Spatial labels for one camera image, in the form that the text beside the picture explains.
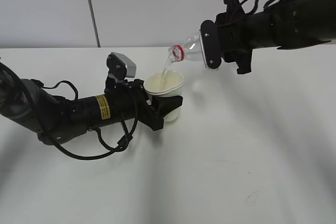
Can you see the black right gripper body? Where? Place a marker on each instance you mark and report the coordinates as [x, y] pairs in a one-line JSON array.
[[229, 27]]

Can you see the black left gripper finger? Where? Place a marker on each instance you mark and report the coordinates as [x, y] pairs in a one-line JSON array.
[[167, 108]]

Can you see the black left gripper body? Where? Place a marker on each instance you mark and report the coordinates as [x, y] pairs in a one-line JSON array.
[[128, 100]]

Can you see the white paper cup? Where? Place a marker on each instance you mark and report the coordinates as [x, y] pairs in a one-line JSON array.
[[172, 85]]

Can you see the clear water bottle red label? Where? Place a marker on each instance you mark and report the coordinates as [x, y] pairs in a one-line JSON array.
[[190, 49]]

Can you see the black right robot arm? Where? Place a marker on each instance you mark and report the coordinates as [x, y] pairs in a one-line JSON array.
[[286, 25]]

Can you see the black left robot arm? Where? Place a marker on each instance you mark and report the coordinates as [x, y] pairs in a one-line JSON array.
[[66, 119]]

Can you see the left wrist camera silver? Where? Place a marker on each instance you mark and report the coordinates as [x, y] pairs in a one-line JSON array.
[[120, 66]]

